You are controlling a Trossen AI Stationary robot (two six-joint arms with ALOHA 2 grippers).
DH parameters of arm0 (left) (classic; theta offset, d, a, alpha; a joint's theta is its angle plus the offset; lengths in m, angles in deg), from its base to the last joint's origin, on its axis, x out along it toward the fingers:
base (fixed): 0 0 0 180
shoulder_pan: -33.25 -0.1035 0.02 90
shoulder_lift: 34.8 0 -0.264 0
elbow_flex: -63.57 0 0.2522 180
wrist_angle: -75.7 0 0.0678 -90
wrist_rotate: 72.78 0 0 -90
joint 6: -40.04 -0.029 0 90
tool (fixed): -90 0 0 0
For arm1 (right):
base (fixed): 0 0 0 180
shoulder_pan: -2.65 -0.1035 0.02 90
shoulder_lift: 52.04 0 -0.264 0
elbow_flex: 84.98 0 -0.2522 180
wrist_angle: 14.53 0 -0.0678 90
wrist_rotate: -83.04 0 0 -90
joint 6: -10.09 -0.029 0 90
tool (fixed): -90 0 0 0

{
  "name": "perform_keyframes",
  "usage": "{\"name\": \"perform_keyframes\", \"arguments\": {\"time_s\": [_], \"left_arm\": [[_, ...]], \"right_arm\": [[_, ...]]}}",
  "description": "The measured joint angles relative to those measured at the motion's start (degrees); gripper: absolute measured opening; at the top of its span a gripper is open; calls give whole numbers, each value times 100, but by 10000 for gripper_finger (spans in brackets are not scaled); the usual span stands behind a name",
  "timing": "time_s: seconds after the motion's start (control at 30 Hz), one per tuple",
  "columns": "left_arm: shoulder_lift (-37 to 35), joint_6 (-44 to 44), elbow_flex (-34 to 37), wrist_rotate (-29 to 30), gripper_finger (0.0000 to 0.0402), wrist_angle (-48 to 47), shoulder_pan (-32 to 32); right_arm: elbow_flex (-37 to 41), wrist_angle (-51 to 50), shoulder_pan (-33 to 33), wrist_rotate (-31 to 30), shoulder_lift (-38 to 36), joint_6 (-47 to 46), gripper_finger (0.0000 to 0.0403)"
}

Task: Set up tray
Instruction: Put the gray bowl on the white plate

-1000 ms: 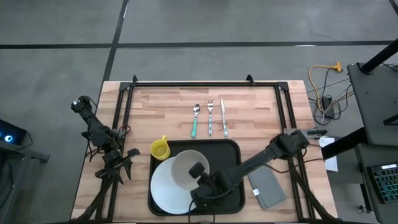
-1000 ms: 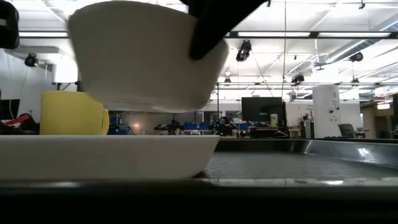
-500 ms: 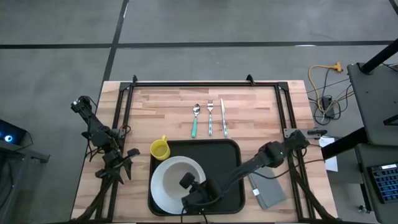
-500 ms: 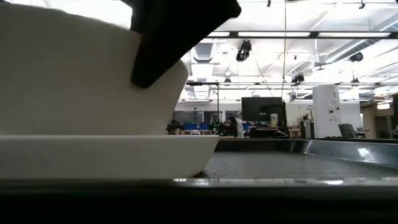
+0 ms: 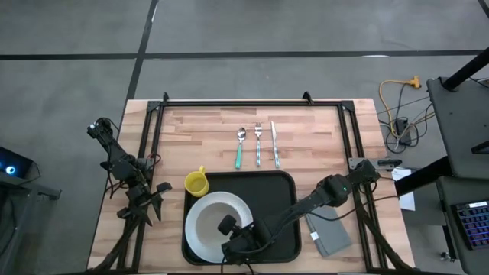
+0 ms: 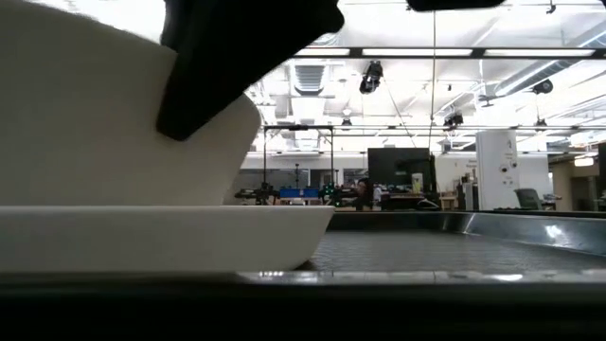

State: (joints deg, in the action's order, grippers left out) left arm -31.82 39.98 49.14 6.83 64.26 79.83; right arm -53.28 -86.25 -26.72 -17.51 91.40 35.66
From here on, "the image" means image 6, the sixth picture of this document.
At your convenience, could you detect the black hanging ceiling camera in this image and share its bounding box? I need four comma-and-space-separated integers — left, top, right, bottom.
358, 60, 385, 96

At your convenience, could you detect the black monitor screen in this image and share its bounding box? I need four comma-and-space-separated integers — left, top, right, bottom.
367, 147, 437, 194

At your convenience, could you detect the black ceiling light beam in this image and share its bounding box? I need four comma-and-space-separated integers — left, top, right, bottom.
292, 45, 606, 61

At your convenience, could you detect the grey office chair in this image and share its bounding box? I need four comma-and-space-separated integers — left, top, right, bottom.
514, 188, 544, 211

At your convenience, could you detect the person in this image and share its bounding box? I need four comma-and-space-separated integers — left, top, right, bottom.
354, 177, 376, 212

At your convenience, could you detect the blue panel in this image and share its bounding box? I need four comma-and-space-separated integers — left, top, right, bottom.
278, 188, 321, 200

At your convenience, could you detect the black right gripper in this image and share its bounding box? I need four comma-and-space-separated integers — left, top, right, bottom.
405, 0, 507, 12

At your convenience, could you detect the black plastic tray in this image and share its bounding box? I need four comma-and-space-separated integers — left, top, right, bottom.
0, 210, 606, 341

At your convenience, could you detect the white pillar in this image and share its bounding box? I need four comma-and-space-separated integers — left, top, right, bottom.
475, 129, 521, 211

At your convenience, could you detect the thin hanging cable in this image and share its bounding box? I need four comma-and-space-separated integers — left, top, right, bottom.
427, 10, 437, 151

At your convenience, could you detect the white bowl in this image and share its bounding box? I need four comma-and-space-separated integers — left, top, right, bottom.
0, 0, 262, 207

